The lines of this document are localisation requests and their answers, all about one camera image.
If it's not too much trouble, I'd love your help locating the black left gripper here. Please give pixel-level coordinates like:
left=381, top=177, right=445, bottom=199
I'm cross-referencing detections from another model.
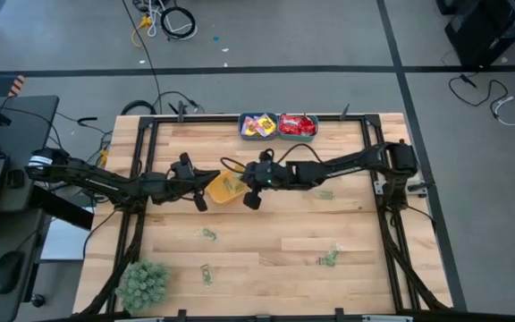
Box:
left=169, top=151, right=222, bottom=200

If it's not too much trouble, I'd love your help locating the yellow plastic bin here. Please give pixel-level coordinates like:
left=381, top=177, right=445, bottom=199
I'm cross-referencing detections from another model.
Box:
left=207, top=168, right=250, bottom=206

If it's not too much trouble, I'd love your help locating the blue plastic bin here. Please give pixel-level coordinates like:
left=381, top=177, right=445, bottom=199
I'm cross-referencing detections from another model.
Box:
left=238, top=111, right=281, bottom=141

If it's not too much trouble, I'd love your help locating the yellow candy packet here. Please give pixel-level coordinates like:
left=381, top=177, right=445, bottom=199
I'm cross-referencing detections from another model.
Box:
left=241, top=115, right=261, bottom=137
left=257, top=114, right=280, bottom=138

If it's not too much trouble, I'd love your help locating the teal plastic bin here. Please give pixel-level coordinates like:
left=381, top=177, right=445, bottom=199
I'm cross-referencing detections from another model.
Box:
left=277, top=113, right=320, bottom=143

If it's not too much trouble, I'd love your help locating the silver mounting plate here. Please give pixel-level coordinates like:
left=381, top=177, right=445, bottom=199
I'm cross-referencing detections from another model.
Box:
left=373, top=177, right=429, bottom=199

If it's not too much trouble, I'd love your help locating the green artificial plant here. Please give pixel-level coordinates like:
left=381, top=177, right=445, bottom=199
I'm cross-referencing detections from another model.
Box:
left=114, top=260, right=171, bottom=316

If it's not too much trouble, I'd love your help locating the white board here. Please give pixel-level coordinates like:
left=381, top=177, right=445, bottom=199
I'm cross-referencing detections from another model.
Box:
left=39, top=217, right=89, bottom=262

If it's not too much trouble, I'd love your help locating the dark grey desk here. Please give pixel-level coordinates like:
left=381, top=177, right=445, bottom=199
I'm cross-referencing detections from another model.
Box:
left=0, top=94, right=60, bottom=322

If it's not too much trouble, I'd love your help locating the small black device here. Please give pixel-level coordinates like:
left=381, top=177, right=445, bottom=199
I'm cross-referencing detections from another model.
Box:
left=6, top=168, right=26, bottom=190

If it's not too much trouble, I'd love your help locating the orange black striped object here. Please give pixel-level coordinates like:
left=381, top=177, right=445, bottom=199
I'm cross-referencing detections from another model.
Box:
left=7, top=74, right=27, bottom=98

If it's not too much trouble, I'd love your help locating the black computer mouse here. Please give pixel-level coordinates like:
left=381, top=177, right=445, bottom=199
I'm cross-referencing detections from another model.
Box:
left=0, top=250, right=27, bottom=297

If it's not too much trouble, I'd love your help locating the black computer tower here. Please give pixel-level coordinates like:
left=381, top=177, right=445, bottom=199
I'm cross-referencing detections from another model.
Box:
left=443, top=0, right=515, bottom=69

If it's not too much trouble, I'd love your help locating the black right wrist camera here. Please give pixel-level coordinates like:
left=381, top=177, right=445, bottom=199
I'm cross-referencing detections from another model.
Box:
left=242, top=191, right=263, bottom=211

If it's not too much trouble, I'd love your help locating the black metal rig frame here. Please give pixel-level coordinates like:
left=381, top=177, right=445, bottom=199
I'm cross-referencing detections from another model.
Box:
left=77, top=113, right=454, bottom=322

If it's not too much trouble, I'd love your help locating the black cable loop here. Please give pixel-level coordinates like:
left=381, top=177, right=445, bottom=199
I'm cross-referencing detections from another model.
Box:
left=120, top=98, right=158, bottom=117

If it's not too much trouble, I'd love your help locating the long black floor cable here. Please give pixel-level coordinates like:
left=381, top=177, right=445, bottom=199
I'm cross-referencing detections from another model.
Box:
left=122, top=0, right=165, bottom=115

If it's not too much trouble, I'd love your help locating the white cable bundle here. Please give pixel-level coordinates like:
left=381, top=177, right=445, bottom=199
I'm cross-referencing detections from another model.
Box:
left=147, top=0, right=198, bottom=42

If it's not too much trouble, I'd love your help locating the black cable coil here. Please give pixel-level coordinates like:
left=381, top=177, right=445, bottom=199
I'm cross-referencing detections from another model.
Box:
left=159, top=5, right=198, bottom=41

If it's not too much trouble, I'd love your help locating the yellow cable with plug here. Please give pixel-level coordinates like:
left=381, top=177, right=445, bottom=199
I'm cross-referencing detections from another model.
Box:
left=131, top=14, right=154, bottom=49

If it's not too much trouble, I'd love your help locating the black cable with plug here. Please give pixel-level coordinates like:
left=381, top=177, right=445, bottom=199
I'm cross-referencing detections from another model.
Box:
left=447, top=72, right=510, bottom=109

